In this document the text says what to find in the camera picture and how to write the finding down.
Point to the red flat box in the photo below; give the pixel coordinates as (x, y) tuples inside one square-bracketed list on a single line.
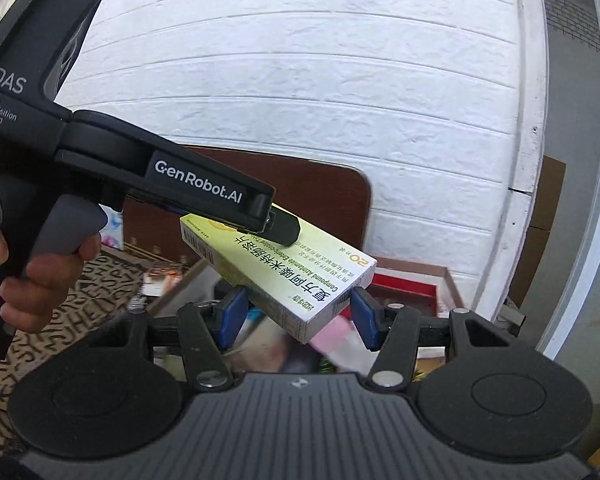
[(405, 297)]

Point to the large brown cardboard box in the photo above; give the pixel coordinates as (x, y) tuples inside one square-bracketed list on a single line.
[(542, 210)]

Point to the colourful snack packet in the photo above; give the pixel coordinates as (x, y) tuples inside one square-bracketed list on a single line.
[(162, 277)]

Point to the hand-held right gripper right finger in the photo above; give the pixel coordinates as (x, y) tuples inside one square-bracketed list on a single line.
[(366, 317)]

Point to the white floral cloth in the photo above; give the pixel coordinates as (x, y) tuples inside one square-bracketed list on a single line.
[(114, 227)]

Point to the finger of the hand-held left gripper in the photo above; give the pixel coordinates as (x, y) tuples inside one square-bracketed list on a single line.
[(286, 227)]

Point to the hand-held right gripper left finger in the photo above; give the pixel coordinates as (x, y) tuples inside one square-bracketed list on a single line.
[(232, 314)]

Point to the pink packet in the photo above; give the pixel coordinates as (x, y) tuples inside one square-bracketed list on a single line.
[(345, 347)]

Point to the person's left hand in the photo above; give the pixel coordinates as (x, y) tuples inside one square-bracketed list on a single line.
[(45, 290)]

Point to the window grille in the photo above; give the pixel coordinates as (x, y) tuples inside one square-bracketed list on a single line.
[(572, 17)]

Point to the yellow-green medicine box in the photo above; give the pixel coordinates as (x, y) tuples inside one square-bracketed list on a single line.
[(290, 280)]

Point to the black patterned brown blanket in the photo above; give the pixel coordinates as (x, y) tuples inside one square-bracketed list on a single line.
[(90, 305)]

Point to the brown wooden headboard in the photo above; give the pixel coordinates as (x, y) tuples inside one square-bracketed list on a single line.
[(320, 200)]

